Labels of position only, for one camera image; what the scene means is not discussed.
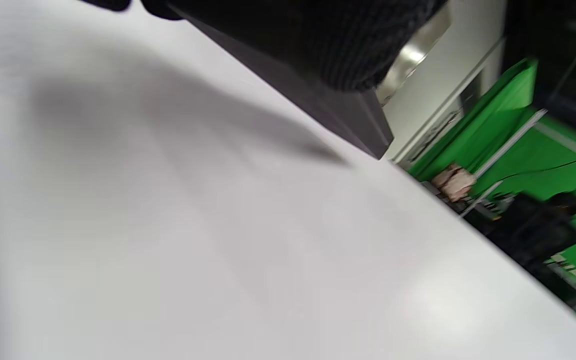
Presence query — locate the person's left hand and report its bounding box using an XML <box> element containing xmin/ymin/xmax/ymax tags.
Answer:
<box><xmin>80</xmin><ymin>0</ymin><xmax>450</xmax><ymax>93</ymax></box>

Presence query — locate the dark grey box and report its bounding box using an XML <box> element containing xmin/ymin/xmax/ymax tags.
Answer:
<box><xmin>168</xmin><ymin>4</ymin><xmax>395</xmax><ymax>161</ymax></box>

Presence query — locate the shiny metal panel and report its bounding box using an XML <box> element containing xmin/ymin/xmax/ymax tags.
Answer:
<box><xmin>375</xmin><ymin>7</ymin><xmax>453</xmax><ymax>107</ymax></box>

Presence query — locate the beige bag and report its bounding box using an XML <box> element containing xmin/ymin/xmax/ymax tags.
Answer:
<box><xmin>432</xmin><ymin>162</ymin><xmax>477</xmax><ymax>202</ymax></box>

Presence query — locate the green screen backdrop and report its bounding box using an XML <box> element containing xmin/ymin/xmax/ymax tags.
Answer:
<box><xmin>408</xmin><ymin>57</ymin><xmax>576</xmax><ymax>337</ymax></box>

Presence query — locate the white frame pole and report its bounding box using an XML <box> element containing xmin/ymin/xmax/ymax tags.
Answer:
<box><xmin>460</xmin><ymin>109</ymin><xmax>549</xmax><ymax>217</ymax></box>

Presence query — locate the black cable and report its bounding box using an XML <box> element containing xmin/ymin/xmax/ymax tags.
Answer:
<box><xmin>488</xmin><ymin>152</ymin><xmax>576</xmax><ymax>185</ymax></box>

